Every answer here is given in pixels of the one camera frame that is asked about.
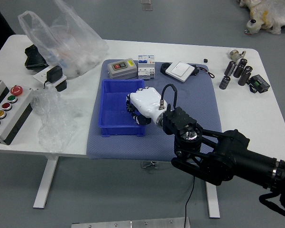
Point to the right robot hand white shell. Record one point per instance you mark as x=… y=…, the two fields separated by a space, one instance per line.
x=147 y=102

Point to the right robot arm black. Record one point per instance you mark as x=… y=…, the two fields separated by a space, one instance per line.
x=227 y=152

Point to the blue plastic box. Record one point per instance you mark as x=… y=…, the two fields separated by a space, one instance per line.
x=109 y=95

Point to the grey box with coloured buttons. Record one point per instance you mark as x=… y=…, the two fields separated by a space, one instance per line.
x=14 y=111

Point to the white circuit breaker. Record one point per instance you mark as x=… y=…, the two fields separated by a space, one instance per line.
x=145 y=69

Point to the black round socket part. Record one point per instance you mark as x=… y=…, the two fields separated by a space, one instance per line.
x=163 y=68

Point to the blue-grey padded mat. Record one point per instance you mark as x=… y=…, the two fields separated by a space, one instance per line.
x=132 y=147

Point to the black cylindrical capacitor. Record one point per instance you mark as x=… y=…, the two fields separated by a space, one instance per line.
x=230 y=68
x=238 y=70
x=242 y=62
x=247 y=69
x=224 y=82
x=243 y=78

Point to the black rectangular block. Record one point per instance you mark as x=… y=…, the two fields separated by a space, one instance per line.
x=61 y=86

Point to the metal floor socket cover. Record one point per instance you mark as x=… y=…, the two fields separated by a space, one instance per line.
x=147 y=6

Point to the large clear plastic bag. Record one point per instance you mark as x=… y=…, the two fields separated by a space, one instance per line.
x=68 y=47

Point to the crumpled clear plastic wrap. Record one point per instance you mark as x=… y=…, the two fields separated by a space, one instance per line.
x=52 y=118

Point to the black power adapter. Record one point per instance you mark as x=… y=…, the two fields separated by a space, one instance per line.
x=54 y=74

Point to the silver metal connector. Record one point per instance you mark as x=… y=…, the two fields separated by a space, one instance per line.
x=234 y=55

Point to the white flat plate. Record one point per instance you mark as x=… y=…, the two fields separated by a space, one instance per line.
x=39 y=76

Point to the black module with green terminals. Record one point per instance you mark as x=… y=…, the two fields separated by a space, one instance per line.
x=259 y=83

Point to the white table leg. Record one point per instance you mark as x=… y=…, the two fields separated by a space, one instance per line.
x=46 y=183
x=213 y=199

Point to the black plastic tray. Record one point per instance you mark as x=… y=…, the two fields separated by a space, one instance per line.
x=32 y=59

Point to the silver metal plate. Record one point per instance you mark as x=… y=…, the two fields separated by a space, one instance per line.
x=132 y=224

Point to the white and yellow foam heap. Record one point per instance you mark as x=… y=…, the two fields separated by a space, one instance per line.
x=270 y=14

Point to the person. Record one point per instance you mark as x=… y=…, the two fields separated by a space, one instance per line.
x=0 y=23

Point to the grey push button switch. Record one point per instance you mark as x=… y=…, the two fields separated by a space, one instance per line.
x=121 y=69

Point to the white wall switch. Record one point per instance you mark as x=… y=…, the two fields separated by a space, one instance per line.
x=180 y=70

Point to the metal bracket under table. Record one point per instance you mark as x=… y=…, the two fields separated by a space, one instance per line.
x=149 y=164

